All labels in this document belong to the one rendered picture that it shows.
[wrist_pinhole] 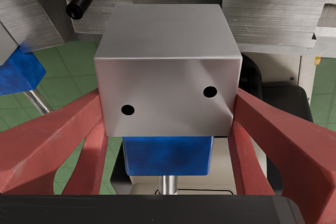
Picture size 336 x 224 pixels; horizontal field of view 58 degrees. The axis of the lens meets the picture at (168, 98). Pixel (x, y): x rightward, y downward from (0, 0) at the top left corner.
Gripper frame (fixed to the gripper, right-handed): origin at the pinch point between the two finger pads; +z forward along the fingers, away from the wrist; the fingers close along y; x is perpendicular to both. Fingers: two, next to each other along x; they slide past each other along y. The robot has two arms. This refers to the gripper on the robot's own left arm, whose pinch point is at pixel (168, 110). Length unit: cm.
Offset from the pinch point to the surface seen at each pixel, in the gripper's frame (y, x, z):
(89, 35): 8.2, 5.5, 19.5
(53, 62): 54, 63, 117
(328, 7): -10.3, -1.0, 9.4
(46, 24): 9.8, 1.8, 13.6
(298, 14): -7.4, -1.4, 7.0
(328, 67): -66, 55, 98
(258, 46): -8.8, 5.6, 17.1
